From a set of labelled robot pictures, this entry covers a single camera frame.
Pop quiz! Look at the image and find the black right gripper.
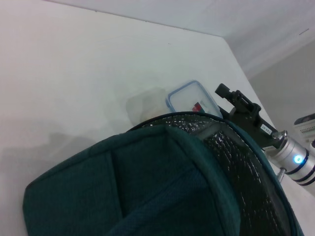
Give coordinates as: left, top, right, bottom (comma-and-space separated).
214, 83, 280, 151

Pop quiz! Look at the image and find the clear food container blue seal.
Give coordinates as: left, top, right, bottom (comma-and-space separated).
126, 80, 223, 126

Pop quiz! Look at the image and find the white box device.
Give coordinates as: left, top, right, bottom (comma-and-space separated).
294, 115, 315, 143

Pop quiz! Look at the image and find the dark teal fabric lunch bag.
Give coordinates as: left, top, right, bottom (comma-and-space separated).
22, 112, 306, 236

